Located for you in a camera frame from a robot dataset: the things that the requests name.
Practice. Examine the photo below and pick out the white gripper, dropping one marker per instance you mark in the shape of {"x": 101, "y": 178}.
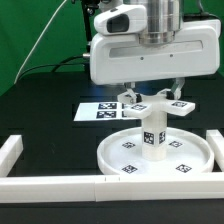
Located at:
{"x": 122, "y": 59}

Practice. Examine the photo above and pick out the white rod part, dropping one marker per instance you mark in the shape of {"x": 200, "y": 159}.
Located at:
{"x": 158, "y": 102}

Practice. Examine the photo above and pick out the white round table top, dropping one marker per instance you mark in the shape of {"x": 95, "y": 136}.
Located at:
{"x": 131, "y": 152}

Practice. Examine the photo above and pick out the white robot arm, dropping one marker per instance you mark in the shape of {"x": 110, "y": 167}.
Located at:
{"x": 142, "y": 40}

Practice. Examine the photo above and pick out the white paper marker sheet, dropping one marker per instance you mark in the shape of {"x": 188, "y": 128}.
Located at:
{"x": 100, "y": 111}

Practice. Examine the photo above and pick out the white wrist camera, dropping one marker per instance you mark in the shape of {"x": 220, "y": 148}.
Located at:
{"x": 123, "y": 19}

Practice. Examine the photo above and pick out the white front frame bar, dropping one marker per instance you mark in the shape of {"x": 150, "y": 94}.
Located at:
{"x": 99, "y": 188}

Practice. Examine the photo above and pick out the black camera stand pole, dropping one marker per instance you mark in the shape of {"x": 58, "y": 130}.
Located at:
{"x": 89, "y": 8}

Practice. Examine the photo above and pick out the white left frame bar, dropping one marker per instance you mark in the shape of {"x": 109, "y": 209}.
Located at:
{"x": 9, "y": 153}

